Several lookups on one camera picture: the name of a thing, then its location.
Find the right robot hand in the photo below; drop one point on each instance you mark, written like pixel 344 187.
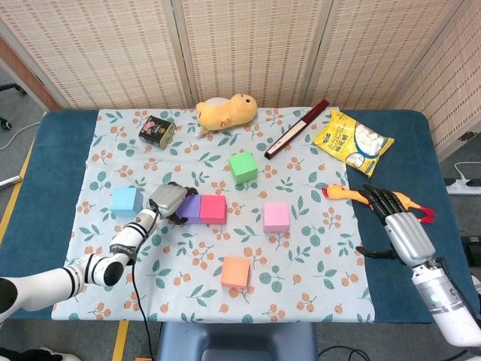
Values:
pixel 409 237

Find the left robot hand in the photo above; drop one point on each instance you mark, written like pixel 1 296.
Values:
pixel 167 199

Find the purple cube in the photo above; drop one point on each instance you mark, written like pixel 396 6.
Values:
pixel 191 210

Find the light blue cube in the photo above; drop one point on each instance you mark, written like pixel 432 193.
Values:
pixel 124 203

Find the magenta red cube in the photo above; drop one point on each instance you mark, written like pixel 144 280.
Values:
pixel 213 210

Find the light pink cube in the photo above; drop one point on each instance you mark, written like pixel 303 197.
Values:
pixel 276 217

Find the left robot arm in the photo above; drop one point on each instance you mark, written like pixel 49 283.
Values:
pixel 45 287

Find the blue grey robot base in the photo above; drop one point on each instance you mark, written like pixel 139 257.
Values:
pixel 236 340

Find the floral print tablecloth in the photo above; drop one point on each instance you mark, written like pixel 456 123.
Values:
pixel 169 255

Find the black box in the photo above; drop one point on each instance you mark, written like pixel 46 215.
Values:
pixel 472 246

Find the black luncheon meat can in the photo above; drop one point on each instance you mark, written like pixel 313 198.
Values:
pixel 156 131

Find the white power strip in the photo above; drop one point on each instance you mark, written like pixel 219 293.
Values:
pixel 464 187

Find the green cube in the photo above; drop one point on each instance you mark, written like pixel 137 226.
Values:
pixel 242 167

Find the yellow rubber chicken toy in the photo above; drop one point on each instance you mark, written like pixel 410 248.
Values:
pixel 340 193

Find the orange cube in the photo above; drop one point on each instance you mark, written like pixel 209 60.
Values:
pixel 235 272

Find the yellow plush animal toy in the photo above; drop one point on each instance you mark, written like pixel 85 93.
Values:
pixel 225 113

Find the yellow marshmallow bag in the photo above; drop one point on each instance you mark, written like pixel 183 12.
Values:
pixel 351 141

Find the dark red folded fan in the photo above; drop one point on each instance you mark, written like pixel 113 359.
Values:
pixel 295 131

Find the bamboo folding screen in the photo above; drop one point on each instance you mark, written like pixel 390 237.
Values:
pixel 112 56

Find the white stick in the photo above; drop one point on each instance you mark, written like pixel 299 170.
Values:
pixel 10 181

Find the black office chair base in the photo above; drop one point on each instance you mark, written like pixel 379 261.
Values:
pixel 13 88

